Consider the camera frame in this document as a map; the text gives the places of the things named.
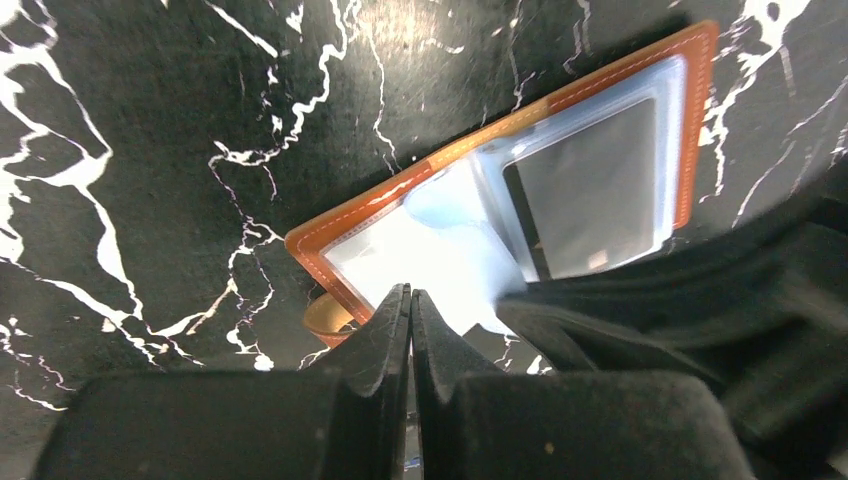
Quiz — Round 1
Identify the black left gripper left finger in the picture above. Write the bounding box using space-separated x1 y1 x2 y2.
33 284 411 479

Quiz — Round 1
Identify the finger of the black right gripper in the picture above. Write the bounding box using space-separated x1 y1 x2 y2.
496 165 847 479

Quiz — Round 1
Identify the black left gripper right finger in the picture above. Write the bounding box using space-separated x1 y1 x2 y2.
410 290 754 479

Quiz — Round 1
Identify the grey VIP card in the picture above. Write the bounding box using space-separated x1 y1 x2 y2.
502 99 665 280

